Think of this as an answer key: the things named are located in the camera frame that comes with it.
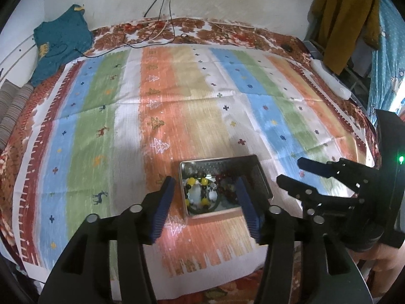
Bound silver metal tin box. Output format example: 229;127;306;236
179;155;273;224

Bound multicolour yellow bead bracelet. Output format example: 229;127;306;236
184;173;212;212

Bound person's right hand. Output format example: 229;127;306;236
348;244;405;297

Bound white power strip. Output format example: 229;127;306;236
310;59;351;100

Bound light blue dotted curtain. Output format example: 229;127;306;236
367;0;404;124

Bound mustard yellow hanging garment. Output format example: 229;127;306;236
311;0;380;75

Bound striped brown pillow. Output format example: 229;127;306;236
1;80;34;151

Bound teal sweater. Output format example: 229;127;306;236
30;4;93;87

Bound white charging cable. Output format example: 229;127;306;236
138;0;178;43

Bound black power cable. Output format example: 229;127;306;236
44;0;194;58

